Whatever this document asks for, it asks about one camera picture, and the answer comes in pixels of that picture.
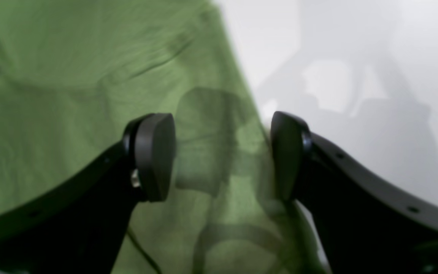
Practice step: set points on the green T-shirt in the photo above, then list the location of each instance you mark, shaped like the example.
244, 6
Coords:
74, 72

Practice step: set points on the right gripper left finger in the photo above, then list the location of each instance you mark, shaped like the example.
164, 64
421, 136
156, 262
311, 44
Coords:
79, 227

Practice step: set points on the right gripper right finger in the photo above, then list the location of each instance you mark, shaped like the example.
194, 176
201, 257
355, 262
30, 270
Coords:
365, 224

